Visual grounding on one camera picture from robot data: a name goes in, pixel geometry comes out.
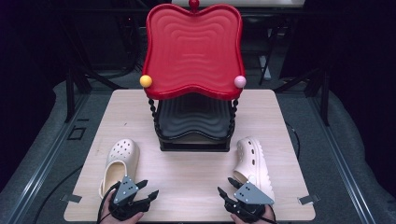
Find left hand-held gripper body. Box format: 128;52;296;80
107;175;152;221

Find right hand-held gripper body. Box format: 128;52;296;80
223;181;276;224

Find cream clog shoe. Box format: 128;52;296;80
233;136;276;202
98;138;141;200

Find red and black shoe rack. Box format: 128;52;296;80
139;0;248;153

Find person's right hand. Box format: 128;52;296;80
230;205;276;224

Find person's left hand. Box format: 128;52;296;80
99;200;145;224

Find grey table clip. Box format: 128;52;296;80
60;193;83;203
297;194;321;205

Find black metal stand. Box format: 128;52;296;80
273;66;332;127
64;66;129;123

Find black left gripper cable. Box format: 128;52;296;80
96;181;121;224

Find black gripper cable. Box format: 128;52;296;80
266;204;278;224
96;181;121;224

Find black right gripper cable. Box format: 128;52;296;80
266;204;278;224

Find black floor cable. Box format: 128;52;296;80
32;165;84;224

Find thin black cable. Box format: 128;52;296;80
285;121;302;161

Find metal floor rail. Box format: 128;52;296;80
4;92;92;224
307;92;377;224

